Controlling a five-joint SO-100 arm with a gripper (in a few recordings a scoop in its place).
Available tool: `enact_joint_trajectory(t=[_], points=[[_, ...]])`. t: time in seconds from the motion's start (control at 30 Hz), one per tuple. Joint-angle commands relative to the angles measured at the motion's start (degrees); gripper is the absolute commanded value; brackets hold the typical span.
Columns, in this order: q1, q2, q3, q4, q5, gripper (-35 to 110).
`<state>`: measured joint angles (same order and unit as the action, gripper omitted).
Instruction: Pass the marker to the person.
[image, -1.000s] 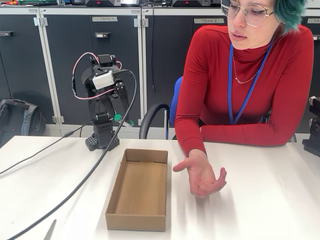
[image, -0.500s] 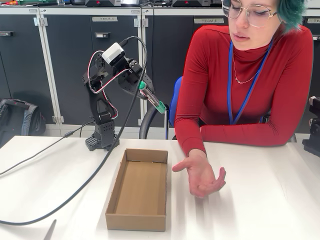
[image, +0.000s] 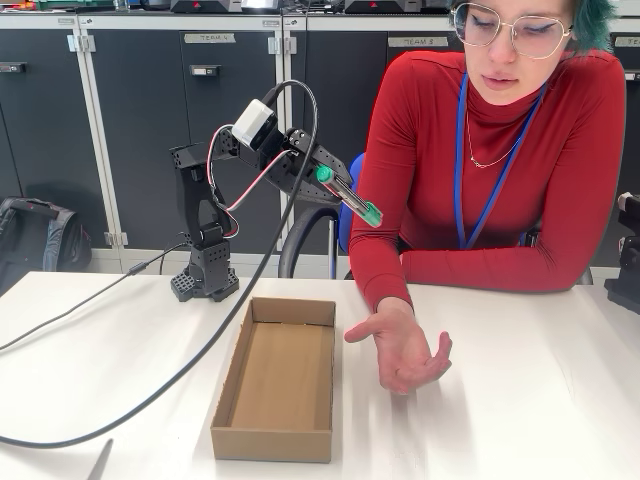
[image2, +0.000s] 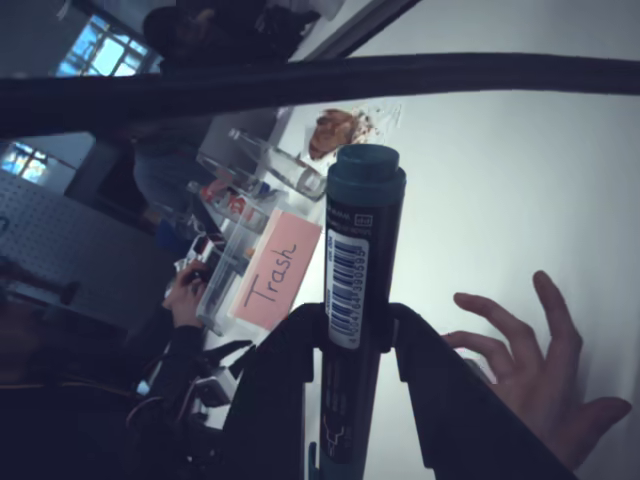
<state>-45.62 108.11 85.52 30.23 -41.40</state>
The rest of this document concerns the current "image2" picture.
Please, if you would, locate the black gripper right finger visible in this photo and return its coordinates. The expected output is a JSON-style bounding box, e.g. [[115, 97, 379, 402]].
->
[[379, 302, 580, 480]]

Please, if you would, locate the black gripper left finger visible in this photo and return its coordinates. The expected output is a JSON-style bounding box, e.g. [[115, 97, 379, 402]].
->
[[222, 301, 331, 480]]

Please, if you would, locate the person's right hand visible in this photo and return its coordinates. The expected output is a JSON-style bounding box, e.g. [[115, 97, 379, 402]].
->
[[442, 269, 632, 474]]

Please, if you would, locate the clear plastic trash box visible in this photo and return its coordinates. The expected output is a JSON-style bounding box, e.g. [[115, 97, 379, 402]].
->
[[195, 197, 301, 337]]

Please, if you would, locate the pink trash paper note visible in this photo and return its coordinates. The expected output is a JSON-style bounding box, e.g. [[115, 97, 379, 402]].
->
[[227, 208, 324, 331]]

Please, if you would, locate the clear acrylic tray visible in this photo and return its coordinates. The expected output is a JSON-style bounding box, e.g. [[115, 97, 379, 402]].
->
[[197, 128, 329, 201]]

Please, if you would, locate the white perforated pegboard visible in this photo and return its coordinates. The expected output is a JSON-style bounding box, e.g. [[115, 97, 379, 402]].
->
[[0, 174, 166, 321]]

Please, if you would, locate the brown pastry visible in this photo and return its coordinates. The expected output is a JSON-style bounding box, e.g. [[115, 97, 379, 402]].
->
[[308, 108, 364, 161]]

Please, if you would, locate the bright window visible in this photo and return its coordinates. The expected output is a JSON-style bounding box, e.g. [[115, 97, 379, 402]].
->
[[54, 12, 151, 76], [0, 142, 51, 181]]

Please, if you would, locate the thick black camera cable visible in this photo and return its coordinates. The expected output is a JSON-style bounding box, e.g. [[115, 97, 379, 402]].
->
[[0, 52, 640, 141]]

